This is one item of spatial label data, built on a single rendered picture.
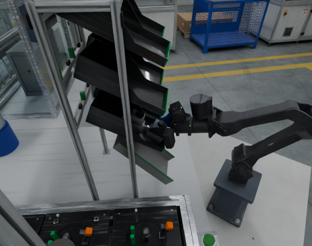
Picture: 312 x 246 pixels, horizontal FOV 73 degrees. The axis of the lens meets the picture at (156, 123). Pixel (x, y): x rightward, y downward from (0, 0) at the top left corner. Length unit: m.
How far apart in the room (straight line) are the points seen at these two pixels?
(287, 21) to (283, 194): 4.91
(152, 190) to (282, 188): 0.62
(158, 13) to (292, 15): 2.90
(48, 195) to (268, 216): 0.98
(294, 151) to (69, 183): 2.36
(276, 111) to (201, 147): 0.66
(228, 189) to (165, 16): 4.01
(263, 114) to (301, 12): 5.33
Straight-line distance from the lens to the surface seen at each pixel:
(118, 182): 1.09
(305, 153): 2.87
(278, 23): 5.66
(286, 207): 1.16
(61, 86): 0.61
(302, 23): 6.09
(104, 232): 0.86
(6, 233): 0.29
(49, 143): 1.39
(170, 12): 4.57
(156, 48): 0.64
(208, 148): 1.26
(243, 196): 0.86
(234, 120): 0.67
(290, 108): 0.67
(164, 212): 0.87
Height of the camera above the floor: 1.75
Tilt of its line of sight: 40 degrees down
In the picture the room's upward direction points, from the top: straight up
